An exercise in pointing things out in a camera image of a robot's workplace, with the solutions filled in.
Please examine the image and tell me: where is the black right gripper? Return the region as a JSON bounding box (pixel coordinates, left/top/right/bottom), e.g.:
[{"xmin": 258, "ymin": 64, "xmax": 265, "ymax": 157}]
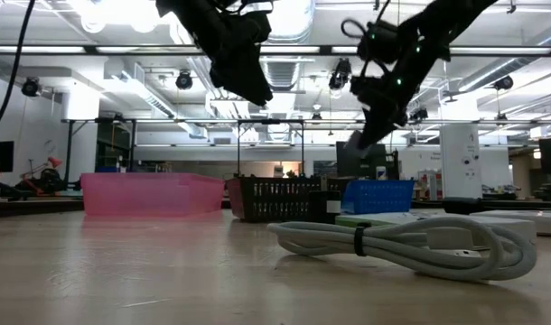
[{"xmin": 350, "ymin": 42, "xmax": 451, "ymax": 151}]

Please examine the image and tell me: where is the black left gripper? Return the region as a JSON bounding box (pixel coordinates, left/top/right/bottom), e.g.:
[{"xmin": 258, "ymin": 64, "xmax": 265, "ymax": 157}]
[{"xmin": 155, "ymin": 0, "xmax": 275, "ymax": 107}]

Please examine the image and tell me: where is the white box with green side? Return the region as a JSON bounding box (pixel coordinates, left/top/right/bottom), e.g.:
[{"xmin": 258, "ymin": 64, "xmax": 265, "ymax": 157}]
[{"xmin": 334, "ymin": 210, "xmax": 537, "ymax": 252}]

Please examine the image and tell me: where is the small black cube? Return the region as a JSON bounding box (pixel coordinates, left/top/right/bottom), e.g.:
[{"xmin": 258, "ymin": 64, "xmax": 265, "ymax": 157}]
[{"xmin": 307, "ymin": 190, "xmax": 342, "ymax": 225}]

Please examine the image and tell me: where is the white cable bundle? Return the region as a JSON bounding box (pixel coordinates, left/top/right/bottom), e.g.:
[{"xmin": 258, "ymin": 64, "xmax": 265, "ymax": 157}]
[{"xmin": 266, "ymin": 215, "xmax": 538, "ymax": 282}]

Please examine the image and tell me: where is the black slotted plastic basket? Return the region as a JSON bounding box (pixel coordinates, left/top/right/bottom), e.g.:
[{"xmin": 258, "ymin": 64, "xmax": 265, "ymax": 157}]
[{"xmin": 238, "ymin": 174, "xmax": 345, "ymax": 224}]

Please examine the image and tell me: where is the white cardboard box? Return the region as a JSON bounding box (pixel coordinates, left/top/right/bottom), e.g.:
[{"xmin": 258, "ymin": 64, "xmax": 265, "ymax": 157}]
[{"xmin": 469, "ymin": 209, "xmax": 551, "ymax": 238}]

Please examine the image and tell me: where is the blue plastic bin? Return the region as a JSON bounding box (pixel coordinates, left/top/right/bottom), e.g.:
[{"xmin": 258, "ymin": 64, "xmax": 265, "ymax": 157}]
[{"xmin": 341, "ymin": 179, "xmax": 416, "ymax": 216}]

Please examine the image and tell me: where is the translucent pink plastic bin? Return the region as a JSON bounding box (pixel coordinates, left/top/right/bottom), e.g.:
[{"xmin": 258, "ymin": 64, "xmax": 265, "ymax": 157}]
[{"xmin": 79, "ymin": 172, "xmax": 226, "ymax": 218}]

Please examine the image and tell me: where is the black ceiling spotlight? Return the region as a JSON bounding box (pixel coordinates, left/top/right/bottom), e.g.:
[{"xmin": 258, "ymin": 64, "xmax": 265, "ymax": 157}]
[
  {"xmin": 408, "ymin": 106, "xmax": 430, "ymax": 123},
  {"xmin": 21, "ymin": 76, "xmax": 42, "ymax": 98},
  {"xmin": 328, "ymin": 57, "xmax": 353, "ymax": 91},
  {"xmin": 492, "ymin": 74, "xmax": 515, "ymax": 92},
  {"xmin": 174, "ymin": 70, "xmax": 194, "ymax": 91}
]

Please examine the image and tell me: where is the white pillar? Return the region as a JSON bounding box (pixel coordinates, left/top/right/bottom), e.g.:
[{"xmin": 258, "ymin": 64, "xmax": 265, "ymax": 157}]
[{"xmin": 439, "ymin": 122, "xmax": 483, "ymax": 200}]

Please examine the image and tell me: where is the dark storage shelf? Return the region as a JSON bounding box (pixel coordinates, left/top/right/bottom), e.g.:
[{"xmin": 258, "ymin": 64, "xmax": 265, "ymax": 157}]
[{"xmin": 97, "ymin": 121, "xmax": 132, "ymax": 172}]

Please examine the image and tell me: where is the red and black background machine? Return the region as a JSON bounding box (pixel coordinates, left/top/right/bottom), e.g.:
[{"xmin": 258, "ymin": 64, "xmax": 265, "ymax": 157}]
[{"xmin": 13, "ymin": 155, "xmax": 80, "ymax": 196}]

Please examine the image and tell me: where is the silver round ceiling duct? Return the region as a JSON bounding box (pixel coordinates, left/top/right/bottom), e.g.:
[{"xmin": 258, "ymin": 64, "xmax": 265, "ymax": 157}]
[{"xmin": 259, "ymin": 0, "xmax": 317, "ymax": 91}]

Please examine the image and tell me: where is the black metal rack frame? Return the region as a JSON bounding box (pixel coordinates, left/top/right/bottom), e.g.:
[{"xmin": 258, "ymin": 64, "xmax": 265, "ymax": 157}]
[
  {"xmin": 61, "ymin": 116, "xmax": 139, "ymax": 190},
  {"xmin": 236, "ymin": 117, "xmax": 306, "ymax": 178}
]

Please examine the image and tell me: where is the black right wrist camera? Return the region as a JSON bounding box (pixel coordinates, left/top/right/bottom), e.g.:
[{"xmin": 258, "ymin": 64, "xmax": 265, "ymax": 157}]
[{"xmin": 356, "ymin": 20, "xmax": 403, "ymax": 64}]

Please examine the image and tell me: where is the white rectangular ceiling duct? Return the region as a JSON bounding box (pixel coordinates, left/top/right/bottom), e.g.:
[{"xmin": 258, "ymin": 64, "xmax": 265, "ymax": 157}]
[{"xmin": 101, "ymin": 60, "xmax": 177, "ymax": 119}]

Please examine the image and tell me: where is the long overhead light rail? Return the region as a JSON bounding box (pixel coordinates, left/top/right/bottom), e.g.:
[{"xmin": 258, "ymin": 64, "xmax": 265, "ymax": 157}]
[{"xmin": 0, "ymin": 43, "xmax": 551, "ymax": 58}]

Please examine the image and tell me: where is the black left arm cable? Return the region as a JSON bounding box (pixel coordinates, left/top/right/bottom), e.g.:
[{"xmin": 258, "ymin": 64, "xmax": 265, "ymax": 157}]
[{"xmin": 0, "ymin": 0, "xmax": 37, "ymax": 142}]

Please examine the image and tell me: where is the black red-handled tool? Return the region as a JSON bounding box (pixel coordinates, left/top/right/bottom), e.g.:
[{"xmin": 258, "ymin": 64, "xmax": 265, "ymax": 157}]
[{"xmin": 0, "ymin": 166, "xmax": 32, "ymax": 202}]

